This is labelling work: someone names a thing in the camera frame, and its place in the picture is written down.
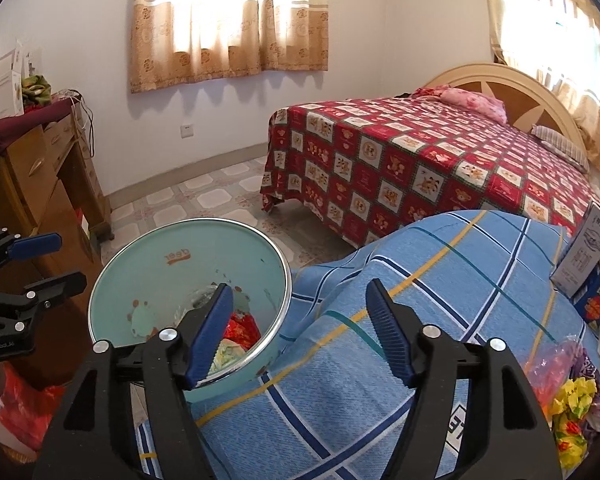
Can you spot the blue white milk carton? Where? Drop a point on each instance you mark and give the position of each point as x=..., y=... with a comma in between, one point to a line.
x=586, y=301

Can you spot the wooden dresser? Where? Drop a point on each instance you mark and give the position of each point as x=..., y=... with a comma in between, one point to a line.
x=48, y=184

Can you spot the window beige curtain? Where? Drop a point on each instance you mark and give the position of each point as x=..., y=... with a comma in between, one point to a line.
x=187, y=41
x=556, y=42

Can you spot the grey white carton box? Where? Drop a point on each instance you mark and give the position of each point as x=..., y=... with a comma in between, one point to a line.
x=582, y=253

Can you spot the back window beige curtain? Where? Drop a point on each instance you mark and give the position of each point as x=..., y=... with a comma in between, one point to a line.
x=556, y=42

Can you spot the left window beige curtain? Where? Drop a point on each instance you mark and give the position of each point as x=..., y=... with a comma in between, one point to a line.
x=187, y=41

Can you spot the pink pillow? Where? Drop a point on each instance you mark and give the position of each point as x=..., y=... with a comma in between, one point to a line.
x=476, y=102

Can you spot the purple wrapper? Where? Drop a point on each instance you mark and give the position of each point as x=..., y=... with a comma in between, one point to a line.
x=585, y=368

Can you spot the red patterned bedspread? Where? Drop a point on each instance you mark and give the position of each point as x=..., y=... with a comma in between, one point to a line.
x=367, y=167

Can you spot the white label tag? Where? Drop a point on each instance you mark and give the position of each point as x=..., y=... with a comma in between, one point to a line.
x=456, y=428

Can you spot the clear pink plastic wrapper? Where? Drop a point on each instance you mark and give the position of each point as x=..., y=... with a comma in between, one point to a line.
x=548, y=368

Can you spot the green cloth item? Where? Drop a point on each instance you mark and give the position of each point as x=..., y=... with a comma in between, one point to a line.
x=36, y=91

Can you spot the dark red dresser cloth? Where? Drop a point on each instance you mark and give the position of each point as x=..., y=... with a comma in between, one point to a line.
x=11, y=128

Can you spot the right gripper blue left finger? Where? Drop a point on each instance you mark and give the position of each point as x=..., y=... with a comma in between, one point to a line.
x=92, y=434

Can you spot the striped pillow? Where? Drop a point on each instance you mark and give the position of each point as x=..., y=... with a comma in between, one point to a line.
x=562, y=147

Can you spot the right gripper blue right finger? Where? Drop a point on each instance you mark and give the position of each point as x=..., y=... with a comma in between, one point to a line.
x=505, y=435

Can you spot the red plastic bag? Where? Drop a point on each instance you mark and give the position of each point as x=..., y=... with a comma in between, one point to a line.
x=26, y=412

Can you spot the blue plaid table cloth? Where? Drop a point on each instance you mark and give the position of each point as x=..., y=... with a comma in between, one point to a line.
x=329, y=407

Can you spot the clear green plastic bag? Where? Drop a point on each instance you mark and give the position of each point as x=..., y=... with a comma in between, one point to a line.
x=228, y=353

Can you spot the wall socket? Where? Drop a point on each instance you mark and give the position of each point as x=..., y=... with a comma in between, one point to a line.
x=187, y=131

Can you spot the yellow flowered wrapper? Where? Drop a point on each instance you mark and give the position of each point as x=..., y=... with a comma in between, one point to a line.
x=567, y=413

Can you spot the cream wooden headboard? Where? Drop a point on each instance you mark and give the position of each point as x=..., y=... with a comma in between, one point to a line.
x=527, y=102

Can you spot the light blue trash bin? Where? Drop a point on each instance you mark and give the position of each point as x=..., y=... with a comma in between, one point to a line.
x=155, y=280

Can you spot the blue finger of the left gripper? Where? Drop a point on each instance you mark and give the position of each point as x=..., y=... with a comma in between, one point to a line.
x=52, y=292
x=24, y=248

